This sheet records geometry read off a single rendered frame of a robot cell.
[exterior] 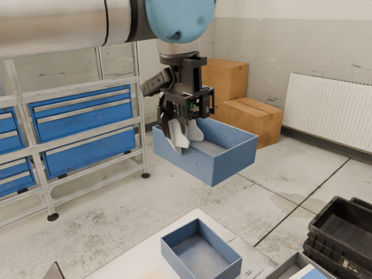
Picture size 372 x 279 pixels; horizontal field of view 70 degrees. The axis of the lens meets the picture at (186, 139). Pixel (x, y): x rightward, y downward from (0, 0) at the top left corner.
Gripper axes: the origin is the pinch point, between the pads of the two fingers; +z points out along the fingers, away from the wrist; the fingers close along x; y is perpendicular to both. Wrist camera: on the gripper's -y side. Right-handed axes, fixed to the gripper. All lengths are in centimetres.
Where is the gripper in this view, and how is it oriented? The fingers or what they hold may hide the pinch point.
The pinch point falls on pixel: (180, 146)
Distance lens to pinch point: 57.4
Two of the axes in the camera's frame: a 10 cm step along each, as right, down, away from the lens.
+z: 0.6, 8.7, 4.9
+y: 6.5, 3.3, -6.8
